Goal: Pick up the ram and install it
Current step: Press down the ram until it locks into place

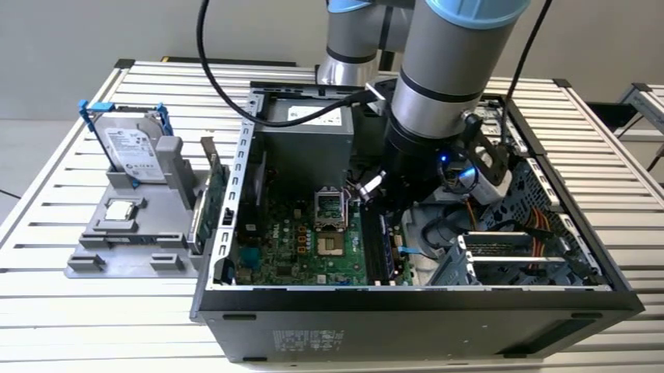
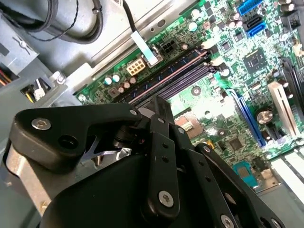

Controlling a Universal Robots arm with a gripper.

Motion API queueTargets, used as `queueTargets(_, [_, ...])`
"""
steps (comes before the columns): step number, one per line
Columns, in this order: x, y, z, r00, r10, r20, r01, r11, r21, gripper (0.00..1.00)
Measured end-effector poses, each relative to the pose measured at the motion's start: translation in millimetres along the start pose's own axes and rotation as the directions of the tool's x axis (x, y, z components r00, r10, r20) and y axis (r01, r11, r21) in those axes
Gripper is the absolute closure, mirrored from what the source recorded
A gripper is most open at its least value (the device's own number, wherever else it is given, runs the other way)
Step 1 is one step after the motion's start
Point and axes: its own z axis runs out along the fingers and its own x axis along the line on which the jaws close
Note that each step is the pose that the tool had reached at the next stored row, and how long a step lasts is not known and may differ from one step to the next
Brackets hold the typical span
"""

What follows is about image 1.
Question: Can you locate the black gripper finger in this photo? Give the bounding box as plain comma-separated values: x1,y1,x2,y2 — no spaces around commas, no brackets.
355,169,389,205

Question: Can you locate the RAM stick with black chips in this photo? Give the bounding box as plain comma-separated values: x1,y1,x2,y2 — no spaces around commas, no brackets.
103,232,177,242
379,211,399,283

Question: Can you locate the metal socket cover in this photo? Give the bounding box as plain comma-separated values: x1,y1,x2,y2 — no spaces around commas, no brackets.
314,187,347,231

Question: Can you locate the grey power supply unit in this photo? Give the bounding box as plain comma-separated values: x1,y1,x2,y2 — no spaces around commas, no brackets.
252,96,356,195

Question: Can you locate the CPU socket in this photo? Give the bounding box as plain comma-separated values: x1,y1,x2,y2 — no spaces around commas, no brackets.
316,232,347,258

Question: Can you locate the grey metal drive cage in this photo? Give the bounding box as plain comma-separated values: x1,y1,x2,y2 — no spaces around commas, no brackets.
479,96,521,156

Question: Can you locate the green motherboard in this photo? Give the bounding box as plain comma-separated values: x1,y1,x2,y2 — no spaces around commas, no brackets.
232,193,419,289

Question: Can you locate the perforated metal disk bay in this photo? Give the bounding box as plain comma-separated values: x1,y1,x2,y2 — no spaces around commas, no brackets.
429,157,609,291

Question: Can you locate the teal port block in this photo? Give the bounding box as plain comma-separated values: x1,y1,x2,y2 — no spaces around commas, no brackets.
238,249,262,270

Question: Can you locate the green graphics card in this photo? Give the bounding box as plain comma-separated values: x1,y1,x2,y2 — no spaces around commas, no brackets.
187,130,232,256

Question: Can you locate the black PC case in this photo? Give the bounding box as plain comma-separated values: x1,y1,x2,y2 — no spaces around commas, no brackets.
187,80,648,365

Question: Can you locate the grey parts rack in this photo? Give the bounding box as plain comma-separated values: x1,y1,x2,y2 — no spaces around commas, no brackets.
63,134,208,279

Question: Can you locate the hard disk in blue carrier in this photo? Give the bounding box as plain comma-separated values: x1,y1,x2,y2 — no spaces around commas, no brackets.
76,99,175,184

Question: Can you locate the aluminium slat side table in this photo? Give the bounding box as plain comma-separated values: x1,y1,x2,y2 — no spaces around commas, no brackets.
614,82,664,172

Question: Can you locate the silver CPU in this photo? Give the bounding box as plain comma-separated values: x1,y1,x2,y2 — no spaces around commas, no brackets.
104,200,140,221

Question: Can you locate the small silver wrist camera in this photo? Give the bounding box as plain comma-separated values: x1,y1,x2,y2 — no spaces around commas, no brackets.
438,110,515,205

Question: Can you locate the black cable loop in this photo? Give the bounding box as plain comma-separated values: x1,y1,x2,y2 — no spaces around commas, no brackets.
421,204,471,262

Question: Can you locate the thin orange yellow wire bundle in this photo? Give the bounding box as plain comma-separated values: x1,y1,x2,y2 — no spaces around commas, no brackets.
465,198,479,235

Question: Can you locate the large silver wrist camera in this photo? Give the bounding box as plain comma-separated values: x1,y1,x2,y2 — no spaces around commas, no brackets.
364,76,402,116

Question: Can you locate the wide orange yellow wire ribbon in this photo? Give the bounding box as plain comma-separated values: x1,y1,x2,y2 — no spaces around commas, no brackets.
521,208,554,273

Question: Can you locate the thin black camera cable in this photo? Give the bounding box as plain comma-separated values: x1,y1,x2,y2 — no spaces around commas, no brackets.
501,0,554,117

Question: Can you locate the thick black camera cable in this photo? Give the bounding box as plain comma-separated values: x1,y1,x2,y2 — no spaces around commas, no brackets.
195,0,375,127

